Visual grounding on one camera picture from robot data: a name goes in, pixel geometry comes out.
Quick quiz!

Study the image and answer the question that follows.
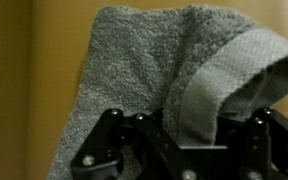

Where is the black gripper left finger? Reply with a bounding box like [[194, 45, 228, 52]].
[[70, 108, 199, 180]]

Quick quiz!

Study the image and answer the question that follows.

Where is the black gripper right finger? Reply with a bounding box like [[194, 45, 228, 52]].
[[228, 107, 288, 180]]

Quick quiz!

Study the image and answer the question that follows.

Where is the grey terry towel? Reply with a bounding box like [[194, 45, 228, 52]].
[[47, 3, 288, 180]]

